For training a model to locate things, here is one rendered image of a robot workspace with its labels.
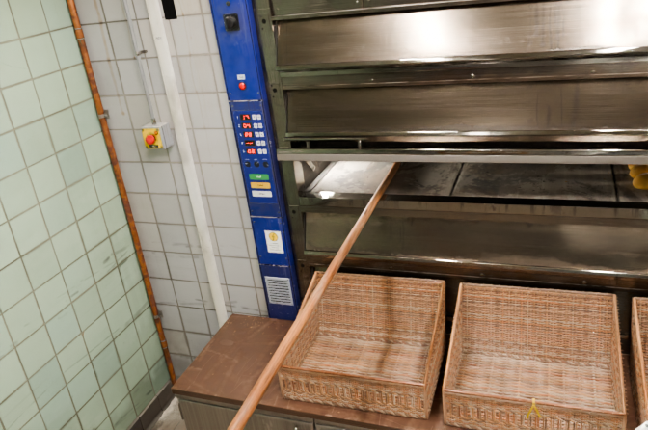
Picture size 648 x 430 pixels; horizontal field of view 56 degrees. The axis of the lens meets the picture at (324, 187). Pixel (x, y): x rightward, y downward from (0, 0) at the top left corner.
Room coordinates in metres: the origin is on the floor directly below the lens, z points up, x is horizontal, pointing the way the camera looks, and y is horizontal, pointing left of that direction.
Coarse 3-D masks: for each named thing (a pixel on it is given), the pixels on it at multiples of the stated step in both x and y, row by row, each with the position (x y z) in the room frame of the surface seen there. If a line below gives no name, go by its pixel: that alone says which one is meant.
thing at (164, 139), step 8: (144, 128) 2.48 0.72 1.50; (152, 128) 2.46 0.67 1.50; (160, 128) 2.45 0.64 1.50; (168, 128) 2.50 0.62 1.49; (144, 136) 2.48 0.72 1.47; (160, 136) 2.45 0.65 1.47; (168, 136) 2.49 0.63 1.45; (152, 144) 2.47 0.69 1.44; (160, 144) 2.45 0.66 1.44; (168, 144) 2.48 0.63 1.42
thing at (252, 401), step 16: (384, 192) 2.21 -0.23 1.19; (368, 208) 2.03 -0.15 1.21; (352, 240) 1.81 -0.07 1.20; (336, 256) 1.71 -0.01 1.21; (336, 272) 1.64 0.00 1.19; (320, 288) 1.53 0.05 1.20; (304, 320) 1.39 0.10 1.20; (288, 336) 1.32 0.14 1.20; (288, 352) 1.28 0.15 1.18; (272, 368) 1.20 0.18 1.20; (256, 384) 1.15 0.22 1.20; (256, 400) 1.11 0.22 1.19; (240, 416) 1.06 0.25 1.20
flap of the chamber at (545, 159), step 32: (288, 160) 2.14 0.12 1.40; (320, 160) 2.09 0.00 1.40; (352, 160) 2.04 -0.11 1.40; (384, 160) 1.99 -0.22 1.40; (416, 160) 1.95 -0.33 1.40; (448, 160) 1.90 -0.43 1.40; (480, 160) 1.86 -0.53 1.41; (512, 160) 1.82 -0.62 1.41; (544, 160) 1.79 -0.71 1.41; (576, 160) 1.75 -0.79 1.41; (608, 160) 1.71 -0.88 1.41; (640, 160) 1.68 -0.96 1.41
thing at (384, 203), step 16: (304, 192) 2.34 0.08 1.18; (320, 192) 2.31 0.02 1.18; (384, 208) 2.15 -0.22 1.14; (400, 208) 2.13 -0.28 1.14; (416, 208) 2.10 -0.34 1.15; (432, 208) 2.08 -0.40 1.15; (448, 208) 2.05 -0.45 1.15; (464, 208) 2.03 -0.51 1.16; (480, 208) 2.01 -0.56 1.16; (496, 208) 1.99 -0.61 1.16; (512, 208) 1.96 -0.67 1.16; (528, 208) 1.94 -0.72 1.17; (544, 208) 1.92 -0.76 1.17; (560, 208) 1.90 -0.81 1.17; (576, 208) 1.88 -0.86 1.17; (592, 208) 1.86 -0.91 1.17; (608, 208) 1.84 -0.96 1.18; (624, 208) 1.82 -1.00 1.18; (640, 208) 1.80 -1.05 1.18
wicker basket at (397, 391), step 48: (336, 288) 2.19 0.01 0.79; (384, 288) 2.12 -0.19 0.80; (432, 288) 2.04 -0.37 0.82; (336, 336) 2.13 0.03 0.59; (384, 336) 2.07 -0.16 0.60; (432, 336) 1.79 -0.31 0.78; (288, 384) 1.86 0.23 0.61; (336, 384) 1.73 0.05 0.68; (384, 384) 1.66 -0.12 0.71; (432, 384) 1.71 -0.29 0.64
